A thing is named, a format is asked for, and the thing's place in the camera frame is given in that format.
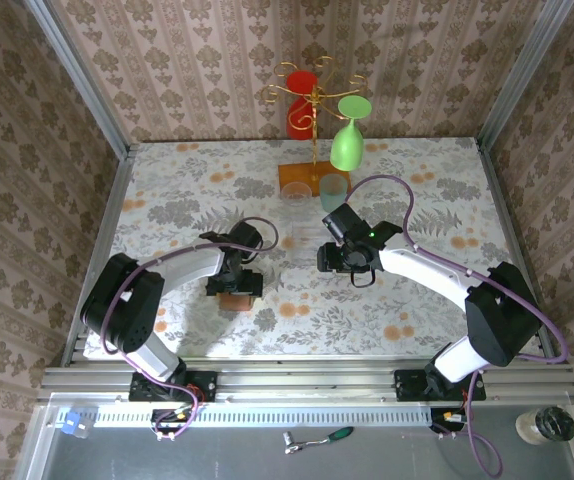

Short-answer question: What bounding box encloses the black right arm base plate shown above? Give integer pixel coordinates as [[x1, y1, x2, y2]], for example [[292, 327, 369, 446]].
[[394, 368, 488, 403]]

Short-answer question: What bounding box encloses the green wine glass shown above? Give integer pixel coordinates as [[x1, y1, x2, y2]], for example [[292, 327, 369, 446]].
[[329, 95, 373, 173]]

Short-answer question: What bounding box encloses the floral patterned table cover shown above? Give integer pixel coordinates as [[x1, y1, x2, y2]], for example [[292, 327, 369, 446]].
[[82, 138, 544, 359]]

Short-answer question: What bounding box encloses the blue and clear plastic connector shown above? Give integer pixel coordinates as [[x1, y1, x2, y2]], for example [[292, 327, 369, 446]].
[[63, 409, 92, 441]]

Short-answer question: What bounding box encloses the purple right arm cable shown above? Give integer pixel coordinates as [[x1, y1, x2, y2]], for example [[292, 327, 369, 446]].
[[349, 174, 570, 476]]

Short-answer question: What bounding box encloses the clear glass cup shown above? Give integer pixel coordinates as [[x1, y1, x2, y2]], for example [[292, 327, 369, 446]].
[[280, 181, 314, 208]]

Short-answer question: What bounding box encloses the perforated white cable duct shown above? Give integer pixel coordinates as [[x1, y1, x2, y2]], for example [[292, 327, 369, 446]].
[[49, 404, 434, 427]]

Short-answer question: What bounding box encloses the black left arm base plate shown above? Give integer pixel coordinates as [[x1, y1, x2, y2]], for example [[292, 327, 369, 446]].
[[128, 370, 219, 403]]

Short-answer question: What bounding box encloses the black power connector block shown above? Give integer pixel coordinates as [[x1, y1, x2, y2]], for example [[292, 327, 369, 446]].
[[429, 407, 469, 434], [150, 408, 194, 434]]

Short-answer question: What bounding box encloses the gold wire glass rack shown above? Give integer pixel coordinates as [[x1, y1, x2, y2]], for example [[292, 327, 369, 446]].
[[260, 55, 369, 199]]

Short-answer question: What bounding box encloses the teal frosted tumbler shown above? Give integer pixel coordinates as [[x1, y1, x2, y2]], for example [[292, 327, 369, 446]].
[[318, 173, 350, 215]]

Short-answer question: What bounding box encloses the red wine glass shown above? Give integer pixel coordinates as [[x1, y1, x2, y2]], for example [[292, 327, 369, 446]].
[[285, 70, 320, 141]]

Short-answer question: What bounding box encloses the aluminium corner post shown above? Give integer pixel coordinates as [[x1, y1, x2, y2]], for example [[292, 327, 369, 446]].
[[475, 0, 574, 151], [22, 0, 136, 159]]

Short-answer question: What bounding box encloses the green-handled ratchet wrench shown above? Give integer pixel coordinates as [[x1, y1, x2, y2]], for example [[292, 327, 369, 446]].
[[300, 426, 355, 448]]

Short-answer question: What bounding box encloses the aluminium front rail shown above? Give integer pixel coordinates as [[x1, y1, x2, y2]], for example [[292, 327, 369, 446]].
[[36, 355, 574, 403]]

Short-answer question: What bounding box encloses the orange tray with teal block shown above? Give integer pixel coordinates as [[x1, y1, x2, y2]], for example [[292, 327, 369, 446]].
[[218, 293, 257, 313]]

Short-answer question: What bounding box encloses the aluminium side rail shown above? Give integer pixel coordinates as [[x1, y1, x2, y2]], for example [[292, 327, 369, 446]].
[[475, 139, 557, 362], [60, 144, 138, 369]]

